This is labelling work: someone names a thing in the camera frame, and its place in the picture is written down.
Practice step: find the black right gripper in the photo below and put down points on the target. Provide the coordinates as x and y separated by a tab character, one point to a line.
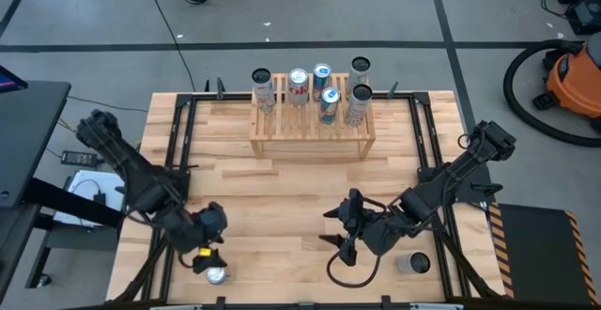
359	225

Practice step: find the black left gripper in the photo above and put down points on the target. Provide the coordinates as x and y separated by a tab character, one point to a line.
209	225

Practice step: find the silver Diet Coke can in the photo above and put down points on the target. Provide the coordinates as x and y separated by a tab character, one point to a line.
298	89
217	277

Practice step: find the white Celsius can black lid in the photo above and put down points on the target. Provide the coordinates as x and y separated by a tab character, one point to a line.
357	77
418	263
264	96

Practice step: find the Celsius can pineapple print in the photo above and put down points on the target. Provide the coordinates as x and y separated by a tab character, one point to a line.
359	113

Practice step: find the teal silver Red Bull can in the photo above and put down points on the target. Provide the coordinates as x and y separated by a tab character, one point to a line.
328	110
321	76

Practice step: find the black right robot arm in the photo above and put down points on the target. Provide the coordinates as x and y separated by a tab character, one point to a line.
451	178

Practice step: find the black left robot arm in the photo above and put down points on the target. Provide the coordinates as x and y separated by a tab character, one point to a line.
127	169

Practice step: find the wooden slatted shelf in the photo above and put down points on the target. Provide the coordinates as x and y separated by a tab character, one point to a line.
300	131

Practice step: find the white aluminium strip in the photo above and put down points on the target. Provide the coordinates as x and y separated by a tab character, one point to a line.
176	307
436	306

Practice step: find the white flat box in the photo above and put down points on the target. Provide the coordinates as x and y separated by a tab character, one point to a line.
87	183

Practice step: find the silver desk caster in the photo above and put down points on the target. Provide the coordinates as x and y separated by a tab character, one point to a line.
43	280

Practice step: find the black power adapter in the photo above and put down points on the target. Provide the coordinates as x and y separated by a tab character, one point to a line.
77	158

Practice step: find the black mat hazard stripes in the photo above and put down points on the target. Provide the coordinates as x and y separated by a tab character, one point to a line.
535	253

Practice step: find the black desk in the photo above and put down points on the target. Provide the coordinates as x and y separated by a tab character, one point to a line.
33	136

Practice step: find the orange shop vacuum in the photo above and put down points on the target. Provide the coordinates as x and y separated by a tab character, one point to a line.
575	82
508	87

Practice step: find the black computer monitor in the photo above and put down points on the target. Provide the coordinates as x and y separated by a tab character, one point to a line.
9	81

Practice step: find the black equipment cases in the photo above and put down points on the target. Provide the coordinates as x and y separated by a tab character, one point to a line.
584	14

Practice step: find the black aluminium rig frame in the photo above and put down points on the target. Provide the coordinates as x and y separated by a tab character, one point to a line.
420	99

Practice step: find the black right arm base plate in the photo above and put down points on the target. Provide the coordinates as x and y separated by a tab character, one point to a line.
481	176

